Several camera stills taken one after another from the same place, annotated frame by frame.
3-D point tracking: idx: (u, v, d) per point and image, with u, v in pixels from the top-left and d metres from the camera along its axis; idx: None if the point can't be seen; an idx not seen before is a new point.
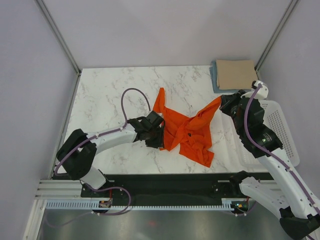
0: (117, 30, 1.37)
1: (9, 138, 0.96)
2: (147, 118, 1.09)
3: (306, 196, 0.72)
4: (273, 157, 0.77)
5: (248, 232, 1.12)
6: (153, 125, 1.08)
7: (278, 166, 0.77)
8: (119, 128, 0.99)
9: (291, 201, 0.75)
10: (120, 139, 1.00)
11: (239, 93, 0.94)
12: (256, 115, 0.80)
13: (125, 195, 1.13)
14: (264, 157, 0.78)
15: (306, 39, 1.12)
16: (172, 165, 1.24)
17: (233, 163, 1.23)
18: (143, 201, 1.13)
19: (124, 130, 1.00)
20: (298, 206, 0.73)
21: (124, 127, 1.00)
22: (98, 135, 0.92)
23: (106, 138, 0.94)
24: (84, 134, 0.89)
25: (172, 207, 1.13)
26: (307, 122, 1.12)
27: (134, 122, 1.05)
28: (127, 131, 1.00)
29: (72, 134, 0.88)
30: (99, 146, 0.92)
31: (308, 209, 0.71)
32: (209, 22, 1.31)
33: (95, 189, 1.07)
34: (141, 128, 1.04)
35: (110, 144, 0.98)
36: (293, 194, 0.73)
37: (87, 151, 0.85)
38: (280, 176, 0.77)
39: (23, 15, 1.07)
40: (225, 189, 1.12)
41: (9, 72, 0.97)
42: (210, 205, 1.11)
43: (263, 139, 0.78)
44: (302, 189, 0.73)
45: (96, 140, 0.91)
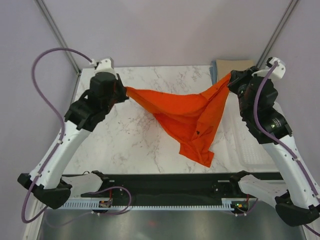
0: (117, 30, 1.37)
1: (8, 139, 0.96)
2: (91, 92, 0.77)
3: (310, 187, 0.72)
4: (281, 145, 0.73)
5: (248, 231, 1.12)
6: (104, 95, 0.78)
7: (285, 155, 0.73)
8: (57, 142, 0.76)
9: (294, 190, 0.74)
10: (75, 144, 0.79)
11: (250, 69, 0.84)
12: (269, 98, 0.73)
13: (125, 195, 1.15)
14: (271, 145, 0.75)
15: (306, 39, 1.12)
16: (172, 165, 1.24)
17: (233, 164, 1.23)
18: (143, 201, 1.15)
19: (65, 140, 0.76)
20: (299, 195, 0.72)
21: (61, 137, 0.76)
22: (40, 173, 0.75)
23: (51, 166, 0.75)
24: (27, 179, 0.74)
25: (172, 207, 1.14)
26: (308, 122, 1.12)
27: (76, 112, 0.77)
28: (69, 138, 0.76)
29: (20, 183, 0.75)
30: (54, 178, 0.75)
31: (310, 200, 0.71)
32: (209, 22, 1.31)
33: (94, 191, 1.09)
34: (88, 112, 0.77)
35: (68, 158, 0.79)
36: (296, 184, 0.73)
37: (41, 192, 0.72)
38: (285, 165, 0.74)
39: (23, 15, 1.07)
40: (225, 189, 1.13)
41: (9, 72, 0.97)
42: (210, 205, 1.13)
43: (272, 124, 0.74)
44: (306, 179, 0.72)
45: (42, 179, 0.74)
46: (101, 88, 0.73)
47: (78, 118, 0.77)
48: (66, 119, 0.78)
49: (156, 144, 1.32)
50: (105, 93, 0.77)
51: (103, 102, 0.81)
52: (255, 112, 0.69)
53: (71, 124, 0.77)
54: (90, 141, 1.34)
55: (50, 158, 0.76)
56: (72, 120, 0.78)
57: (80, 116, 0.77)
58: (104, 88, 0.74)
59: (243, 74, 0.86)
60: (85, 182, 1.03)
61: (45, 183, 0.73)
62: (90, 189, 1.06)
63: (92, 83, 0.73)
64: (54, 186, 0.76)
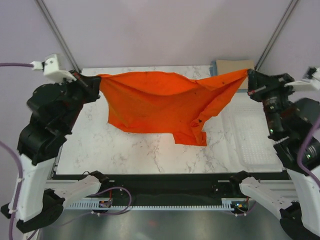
0: (117, 30, 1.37)
1: (8, 139, 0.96)
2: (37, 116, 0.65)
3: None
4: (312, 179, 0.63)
5: (248, 231, 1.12)
6: (50, 115, 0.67)
7: (313, 187, 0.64)
8: (18, 182, 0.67)
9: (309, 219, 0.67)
10: (40, 176, 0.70)
11: (283, 80, 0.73)
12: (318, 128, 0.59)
13: (125, 195, 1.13)
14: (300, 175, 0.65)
15: (306, 40, 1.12)
16: (172, 165, 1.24)
17: (233, 163, 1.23)
18: (143, 201, 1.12)
19: (26, 175, 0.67)
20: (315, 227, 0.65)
21: (21, 174, 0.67)
22: (15, 208, 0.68)
23: (23, 201, 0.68)
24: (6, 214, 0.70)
25: (172, 207, 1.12)
26: None
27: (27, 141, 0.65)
28: (30, 174, 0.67)
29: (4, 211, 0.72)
30: (31, 208, 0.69)
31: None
32: (209, 22, 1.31)
33: (94, 193, 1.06)
34: (39, 140, 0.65)
35: (40, 188, 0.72)
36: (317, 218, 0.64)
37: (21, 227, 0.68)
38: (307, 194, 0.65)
39: (23, 15, 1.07)
40: (225, 188, 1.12)
41: (9, 72, 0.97)
42: (210, 205, 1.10)
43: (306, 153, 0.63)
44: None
45: (19, 213, 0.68)
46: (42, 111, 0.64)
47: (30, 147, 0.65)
48: (21, 152, 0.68)
49: (156, 144, 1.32)
50: (50, 114, 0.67)
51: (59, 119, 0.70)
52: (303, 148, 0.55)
53: (26, 159, 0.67)
54: (90, 141, 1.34)
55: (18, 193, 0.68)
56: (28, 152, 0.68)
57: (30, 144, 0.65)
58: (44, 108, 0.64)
59: (273, 84, 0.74)
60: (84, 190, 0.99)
61: (23, 217, 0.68)
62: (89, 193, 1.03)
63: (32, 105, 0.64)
64: (39, 211, 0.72)
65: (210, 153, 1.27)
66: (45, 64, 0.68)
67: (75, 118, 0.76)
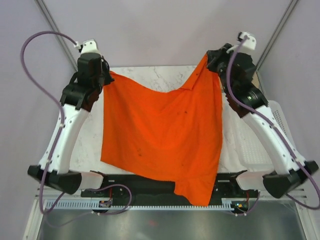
0: (117, 30, 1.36)
1: (8, 139, 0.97)
2: (80, 72, 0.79)
3: (289, 153, 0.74)
4: (258, 115, 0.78)
5: (248, 232, 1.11)
6: (93, 74, 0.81)
7: (263, 123, 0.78)
8: (60, 127, 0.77)
9: (275, 159, 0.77)
10: (78, 125, 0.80)
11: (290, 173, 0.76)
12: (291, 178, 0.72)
13: (125, 195, 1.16)
14: (249, 116, 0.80)
15: (306, 39, 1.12)
16: None
17: (232, 163, 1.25)
18: (143, 201, 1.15)
19: (65, 124, 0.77)
20: (280, 161, 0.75)
21: (63, 120, 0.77)
22: (50, 160, 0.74)
23: (59, 150, 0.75)
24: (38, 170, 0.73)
25: (172, 207, 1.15)
26: (306, 122, 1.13)
27: (71, 95, 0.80)
28: (71, 119, 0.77)
29: (31, 171, 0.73)
30: (64, 162, 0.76)
31: (291, 165, 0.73)
32: (209, 22, 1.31)
33: (96, 189, 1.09)
34: (81, 92, 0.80)
35: (72, 142, 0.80)
36: (276, 149, 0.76)
37: (56, 175, 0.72)
38: (264, 134, 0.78)
39: (23, 15, 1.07)
40: (225, 188, 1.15)
41: (8, 72, 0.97)
42: (210, 205, 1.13)
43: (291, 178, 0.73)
44: (284, 144, 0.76)
45: (52, 166, 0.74)
46: (90, 66, 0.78)
47: (73, 99, 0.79)
48: (64, 103, 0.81)
49: None
50: (93, 71, 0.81)
51: (94, 81, 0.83)
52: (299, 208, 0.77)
53: (69, 106, 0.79)
54: (90, 141, 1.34)
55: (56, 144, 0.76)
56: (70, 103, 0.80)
57: (76, 96, 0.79)
58: (91, 67, 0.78)
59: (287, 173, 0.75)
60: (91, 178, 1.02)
61: (57, 167, 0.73)
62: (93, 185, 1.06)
63: (79, 63, 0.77)
64: (66, 172, 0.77)
65: None
66: (84, 45, 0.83)
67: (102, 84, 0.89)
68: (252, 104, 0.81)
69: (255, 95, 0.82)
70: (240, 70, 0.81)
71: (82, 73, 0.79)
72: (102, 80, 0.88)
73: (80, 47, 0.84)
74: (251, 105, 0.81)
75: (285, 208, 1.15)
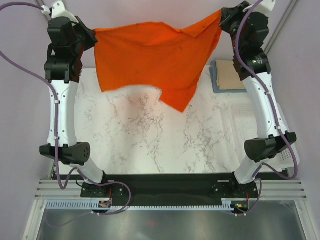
0: None
1: (8, 140, 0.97)
2: (55, 43, 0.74)
3: (274, 120, 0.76)
4: (256, 79, 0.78)
5: (248, 231, 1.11)
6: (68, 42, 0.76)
7: (259, 89, 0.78)
8: (55, 104, 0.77)
9: (261, 124, 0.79)
10: (72, 96, 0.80)
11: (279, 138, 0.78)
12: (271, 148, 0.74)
13: (125, 195, 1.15)
14: (249, 78, 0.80)
15: (305, 40, 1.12)
16: (172, 164, 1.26)
17: (233, 163, 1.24)
18: (142, 201, 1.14)
19: (60, 98, 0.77)
20: (264, 126, 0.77)
21: (56, 97, 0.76)
22: (57, 136, 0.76)
23: (63, 126, 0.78)
24: (49, 148, 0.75)
25: (172, 207, 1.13)
26: (306, 122, 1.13)
27: (55, 68, 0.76)
28: (64, 93, 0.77)
29: (42, 151, 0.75)
30: (70, 136, 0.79)
31: (272, 130, 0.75)
32: None
33: (98, 183, 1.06)
34: (64, 64, 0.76)
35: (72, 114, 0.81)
36: (263, 114, 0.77)
37: (70, 148, 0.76)
38: (257, 97, 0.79)
39: (23, 16, 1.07)
40: (225, 189, 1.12)
41: (9, 73, 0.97)
42: (210, 205, 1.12)
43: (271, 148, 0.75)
44: (272, 110, 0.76)
45: (61, 140, 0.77)
46: (63, 34, 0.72)
47: (59, 73, 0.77)
48: (51, 80, 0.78)
49: (156, 144, 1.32)
50: (68, 40, 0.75)
51: (72, 48, 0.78)
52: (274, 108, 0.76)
53: (57, 81, 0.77)
54: (91, 141, 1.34)
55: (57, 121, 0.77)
56: (57, 78, 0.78)
57: (61, 69, 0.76)
58: (64, 34, 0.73)
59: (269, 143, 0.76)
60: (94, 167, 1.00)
61: (66, 140, 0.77)
62: (96, 176, 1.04)
63: (51, 34, 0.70)
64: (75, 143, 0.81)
65: (210, 153, 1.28)
66: (52, 8, 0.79)
67: (82, 51, 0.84)
68: (255, 67, 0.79)
69: (260, 59, 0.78)
70: (253, 30, 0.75)
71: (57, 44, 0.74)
72: (80, 46, 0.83)
73: (49, 11, 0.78)
74: (253, 69, 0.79)
75: (285, 208, 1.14)
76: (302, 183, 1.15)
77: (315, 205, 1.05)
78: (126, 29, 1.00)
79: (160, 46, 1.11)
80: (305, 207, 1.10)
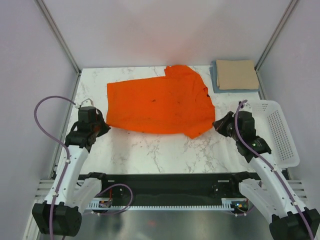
0: (117, 30, 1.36)
1: (9, 140, 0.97)
2: (81, 120, 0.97)
3: (288, 196, 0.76)
4: (260, 159, 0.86)
5: (248, 232, 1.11)
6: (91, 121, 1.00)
7: (264, 167, 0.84)
8: (66, 162, 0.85)
9: (276, 202, 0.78)
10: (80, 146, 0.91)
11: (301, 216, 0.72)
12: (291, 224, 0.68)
13: (125, 195, 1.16)
14: (253, 159, 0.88)
15: (305, 40, 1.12)
16: (172, 165, 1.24)
17: (233, 163, 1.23)
18: (143, 201, 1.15)
19: (72, 159, 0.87)
20: (279, 203, 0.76)
21: (69, 156, 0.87)
22: (57, 193, 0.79)
23: (66, 184, 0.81)
24: (44, 205, 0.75)
25: (172, 207, 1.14)
26: (306, 122, 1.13)
27: (73, 136, 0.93)
28: (76, 156, 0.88)
29: (35, 213, 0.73)
30: (70, 195, 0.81)
31: (288, 207, 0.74)
32: (208, 22, 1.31)
33: (97, 191, 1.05)
34: (83, 136, 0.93)
35: (77, 172, 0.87)
36: (275, 191, 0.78)
37: (64, 207, 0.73)
38: (265, 176, 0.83)
39: (23, 16, 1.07)
40: (225, 188, 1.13)
41: (9, 72, 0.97)
42: (210, 205, 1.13)
43: (293, 227, 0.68)
44: (284, 187, 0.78)
45: (59, 198, 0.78)
46: (89, 115, 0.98)
47: (76, 141, 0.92)
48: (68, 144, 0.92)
49: (156, 144, 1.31)
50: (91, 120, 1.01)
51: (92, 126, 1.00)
52: (285, 186, 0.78)
53: (73, 146, 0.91)
54: None
55: (63, 176, 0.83)
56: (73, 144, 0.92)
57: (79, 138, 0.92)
58: (89, 115, 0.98)
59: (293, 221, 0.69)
60: (92, 192, 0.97)
61: (64, 198, 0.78)
62: (95, 193, 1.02)
63: (81, 113, 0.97)
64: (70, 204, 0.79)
65: (210, 153, 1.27)
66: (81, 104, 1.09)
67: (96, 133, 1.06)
68: (257, 150, 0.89)
69: (259, 143, 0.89)
70: (241, 120, 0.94)
71: (82, 121, 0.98)
72: (97, 128, 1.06)
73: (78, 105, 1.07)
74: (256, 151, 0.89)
75: None
76: (302, 183, 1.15)
77: (316, 204, 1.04)
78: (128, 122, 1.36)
79: (160, 121, 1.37)
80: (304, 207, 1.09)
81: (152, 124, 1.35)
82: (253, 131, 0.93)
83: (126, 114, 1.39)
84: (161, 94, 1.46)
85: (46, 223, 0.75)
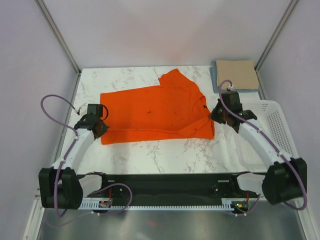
0: (116, 30, 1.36)
1: (8, 140, 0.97)
2: (89, 113, 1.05)
3: (274, 148, 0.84)
4: (246, 123, 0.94)
5: (248, 232, 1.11)
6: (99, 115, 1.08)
7: (251, 129, 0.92)
8: (74, 139, 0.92)
9: (263, 156, 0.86)
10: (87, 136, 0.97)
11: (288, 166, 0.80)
12: (278, 172, 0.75)
13: (125, 195, 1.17)
14: (241, 126, 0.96)
15: (305, 40, 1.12)
16: (172, 165, 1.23)
17: (233, 163, 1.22)
18: (143, 201, 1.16)
19: (80, 137, 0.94)
20: (267, 157, 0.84)
21: (77, 134, 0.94)
22: (64, 160, 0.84)
23: (73, 154, 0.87)
24: (51, 169, 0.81)
25: (172, 207, 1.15)
26: (307, 122, 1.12)
27: (81, 123, 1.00)
28: (84, 135, 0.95)
29: (41, 178, 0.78)
30: (75, 165, 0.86)
31: (275, 158, 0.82)
32: (208, 22, 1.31)
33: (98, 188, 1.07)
34: (91, 124, 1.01)
35: (83, 148, 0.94)
36: (262, 147, 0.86)
37: (68, 173, 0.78)
38: (253, 137, 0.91)
39: (23, 16, 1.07)
40: (225, 189, 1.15)
41: (8, 72, 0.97)
42: (210, 205, 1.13)
43: (282, 176, 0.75)
44: (269, 143, 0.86)
45: (66, 165, 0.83)
46: (98, 109, 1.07)
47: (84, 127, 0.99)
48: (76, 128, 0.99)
49: (156, 144, 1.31)
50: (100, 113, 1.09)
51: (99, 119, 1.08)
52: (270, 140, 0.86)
53: (81, 129, 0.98)
54: None
55: (70, 149, 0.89)
56: (81, 128, 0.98)
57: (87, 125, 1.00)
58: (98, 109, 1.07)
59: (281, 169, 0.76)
60: (91, 184, 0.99)
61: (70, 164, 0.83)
62: (95, 189, 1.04)
63: (91, 106, 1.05)
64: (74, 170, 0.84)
65: (210, 153, 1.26)
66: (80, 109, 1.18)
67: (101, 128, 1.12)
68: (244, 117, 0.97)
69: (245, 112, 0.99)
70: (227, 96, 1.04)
71: (91, 114, 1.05)
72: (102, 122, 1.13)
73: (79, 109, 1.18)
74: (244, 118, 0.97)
75: (285, 208, 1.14)
76: None
77: (316, 203, 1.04)
78: (121, 130, 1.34)
79: (154, 129, 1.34)
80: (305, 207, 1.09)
81: (146, 133, 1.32)
82: (239, 105, 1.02)
83: (121, 121, 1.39)
84: (155, 102, 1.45)
85: (49, 190, 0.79)
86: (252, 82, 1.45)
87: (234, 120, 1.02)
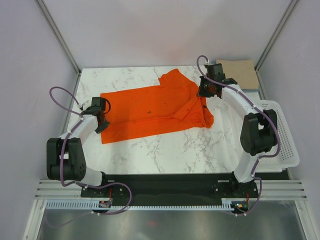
0: (116, 30, 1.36)
1: (8, 141, 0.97)
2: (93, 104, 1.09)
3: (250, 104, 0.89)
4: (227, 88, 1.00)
5: (248, 232, 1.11)
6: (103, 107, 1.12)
7: (231, 92, 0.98)
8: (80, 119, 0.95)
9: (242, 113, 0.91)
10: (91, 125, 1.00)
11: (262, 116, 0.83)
12: (251, 120, 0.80)
13: (125, 195, 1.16)
14: (223, 91, 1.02)
15: (305, 40, 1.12)
16: (172, 164, 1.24)
17: (233, 163, 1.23)
18: (143, 202, 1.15)
19: (85, 120, 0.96)
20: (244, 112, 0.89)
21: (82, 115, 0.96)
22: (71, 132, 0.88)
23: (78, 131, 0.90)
24: (59, 139, 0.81)
25: (172, 207, 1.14)
26: (307, 122, 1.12)
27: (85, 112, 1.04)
28: (89, 119, 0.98)
29: (48, 145, 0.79)
30: None
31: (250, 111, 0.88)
32: (208, 22, 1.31)
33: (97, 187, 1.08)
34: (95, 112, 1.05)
35: (87, 129, 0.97)
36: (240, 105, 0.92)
37: (75, 141, 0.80)
38: (234, 99, 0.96)
39: (23, 16, 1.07)
40: (225, 188, 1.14)
41: (8, 73, 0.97)
42: (210, 205, 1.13)
43: (254, 123, 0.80)
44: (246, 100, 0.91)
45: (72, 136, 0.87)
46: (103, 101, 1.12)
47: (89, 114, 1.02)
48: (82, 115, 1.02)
49: (156, 144, 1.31)
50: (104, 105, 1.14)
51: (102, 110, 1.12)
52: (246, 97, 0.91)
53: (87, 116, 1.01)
54: (91, 141, 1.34)
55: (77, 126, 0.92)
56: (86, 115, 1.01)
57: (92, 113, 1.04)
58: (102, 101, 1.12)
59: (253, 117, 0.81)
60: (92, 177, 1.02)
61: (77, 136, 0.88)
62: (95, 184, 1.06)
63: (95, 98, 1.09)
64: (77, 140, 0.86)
65: (210, 153, 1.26)
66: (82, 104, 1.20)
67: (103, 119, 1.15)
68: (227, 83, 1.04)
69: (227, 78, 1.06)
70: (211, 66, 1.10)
71: (94, 105, 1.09)
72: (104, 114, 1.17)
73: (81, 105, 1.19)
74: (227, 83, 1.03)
75: (285, 207, 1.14)
76: (302, 183, 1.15)
77: (316, 203, 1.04)
78: (121, 126, 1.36)
79: (152, 125, 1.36)
80: (305, 207, 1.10)
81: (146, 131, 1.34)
82: (222, 75, 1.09)
83: (121, 118, 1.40)
84: (154, 100, 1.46)
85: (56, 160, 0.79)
86: (252, 82, 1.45)
87: (217, 87, 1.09)
